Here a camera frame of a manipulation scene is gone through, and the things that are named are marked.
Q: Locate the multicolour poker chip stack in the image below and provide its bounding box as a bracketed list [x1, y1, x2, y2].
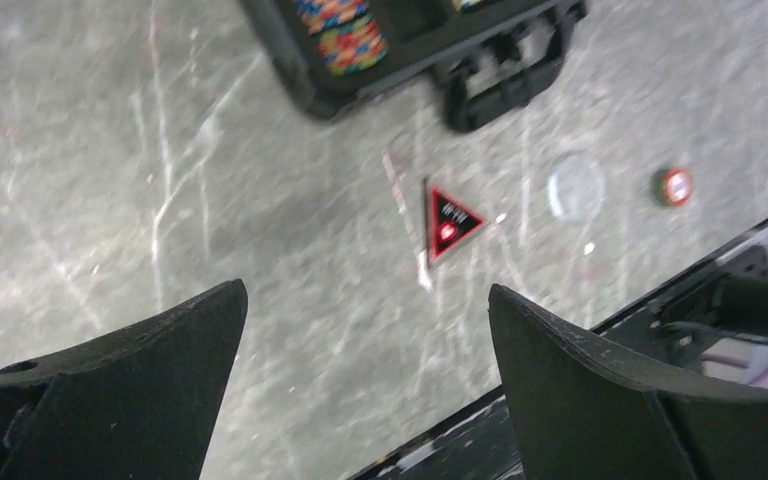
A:
[292, 0, 389, 76]

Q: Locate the red triangular dealer button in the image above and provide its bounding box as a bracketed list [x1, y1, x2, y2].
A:
[422, 176, 487, 269]

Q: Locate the clear round plastic disc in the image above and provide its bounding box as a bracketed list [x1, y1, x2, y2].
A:
[546, 151, 606, 224]

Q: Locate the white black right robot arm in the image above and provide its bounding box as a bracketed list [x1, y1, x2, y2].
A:
[711, 276, 768, 338]

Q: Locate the black poker set case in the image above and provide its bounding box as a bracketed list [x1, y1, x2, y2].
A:
[242, 1, 588, 133]

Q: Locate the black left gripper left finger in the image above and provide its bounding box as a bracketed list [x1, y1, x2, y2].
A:
[0, 279, 248, 479]

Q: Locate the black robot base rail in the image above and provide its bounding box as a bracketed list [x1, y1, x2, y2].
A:
[359, 218, 768, 479]

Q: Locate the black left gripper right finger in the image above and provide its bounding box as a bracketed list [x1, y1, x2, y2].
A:
[488, 284, 768, 479]

